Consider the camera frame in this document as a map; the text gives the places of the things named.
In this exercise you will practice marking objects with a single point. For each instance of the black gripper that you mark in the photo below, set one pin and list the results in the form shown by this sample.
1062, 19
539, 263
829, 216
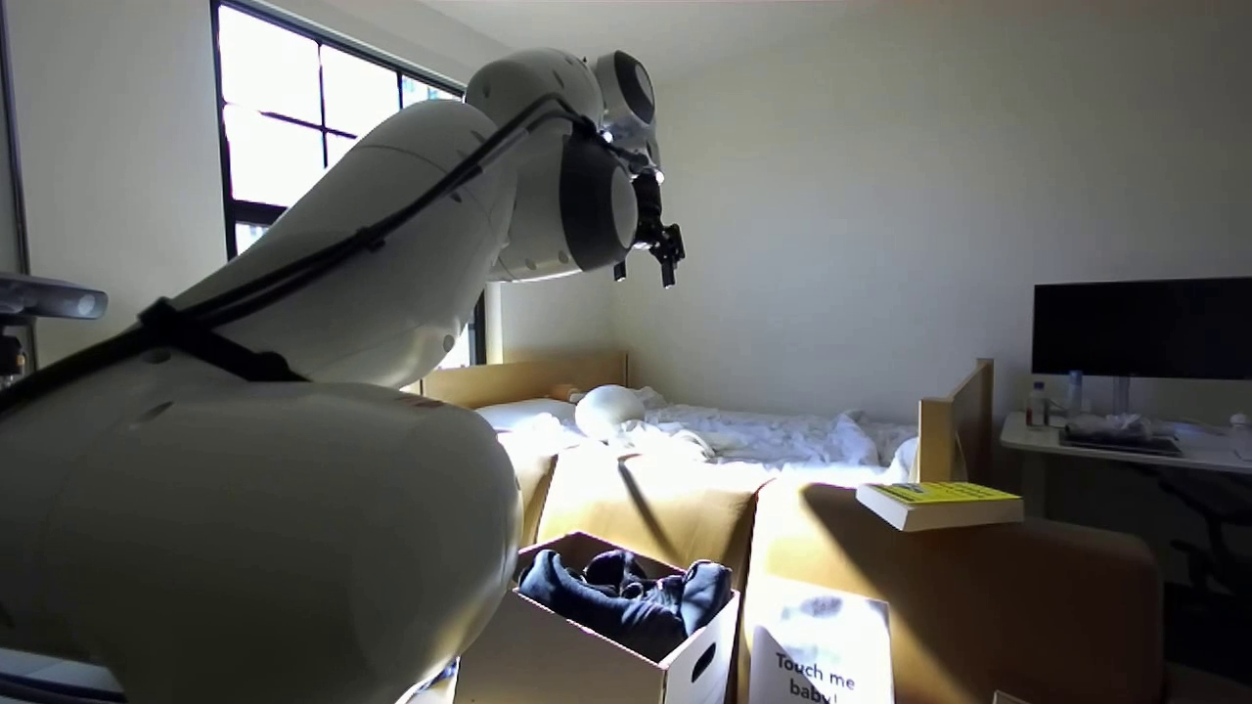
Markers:
650, 203

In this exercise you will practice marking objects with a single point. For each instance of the dark navy cloth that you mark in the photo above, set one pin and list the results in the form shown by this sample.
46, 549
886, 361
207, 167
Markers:
628, 598

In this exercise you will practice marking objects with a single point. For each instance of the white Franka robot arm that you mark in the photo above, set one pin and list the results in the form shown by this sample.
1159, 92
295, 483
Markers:
237, 521

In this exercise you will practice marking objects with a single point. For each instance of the open cardboard box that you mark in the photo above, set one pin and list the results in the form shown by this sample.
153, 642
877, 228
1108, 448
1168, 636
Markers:
563, 667

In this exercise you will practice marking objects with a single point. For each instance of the small box with white label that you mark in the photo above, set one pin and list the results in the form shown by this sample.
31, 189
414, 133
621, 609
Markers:
825, 648

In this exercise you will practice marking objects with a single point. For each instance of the bed with white sheets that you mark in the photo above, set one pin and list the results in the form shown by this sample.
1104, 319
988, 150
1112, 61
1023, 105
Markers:
786, 435

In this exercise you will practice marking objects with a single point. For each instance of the bed with white bedding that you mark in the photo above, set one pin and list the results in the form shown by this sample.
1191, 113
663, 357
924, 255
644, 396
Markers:
945, 435

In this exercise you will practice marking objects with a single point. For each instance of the yellow book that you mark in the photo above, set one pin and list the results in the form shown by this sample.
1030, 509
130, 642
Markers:
945, 503

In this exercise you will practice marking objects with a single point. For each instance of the black framed window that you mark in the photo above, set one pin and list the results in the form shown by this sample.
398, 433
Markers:
281, 120

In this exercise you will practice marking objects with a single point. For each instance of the small bottle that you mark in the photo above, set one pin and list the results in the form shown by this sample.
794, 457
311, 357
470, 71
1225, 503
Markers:
1039, 404

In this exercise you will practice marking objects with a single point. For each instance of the black monitor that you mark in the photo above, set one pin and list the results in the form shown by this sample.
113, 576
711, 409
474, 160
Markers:
1139, 324

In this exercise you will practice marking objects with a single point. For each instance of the white desk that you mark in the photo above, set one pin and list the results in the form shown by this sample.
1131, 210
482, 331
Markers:
1215, 450

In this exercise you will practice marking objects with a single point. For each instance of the grey metal bracket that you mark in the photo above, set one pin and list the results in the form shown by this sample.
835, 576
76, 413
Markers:
54, 297

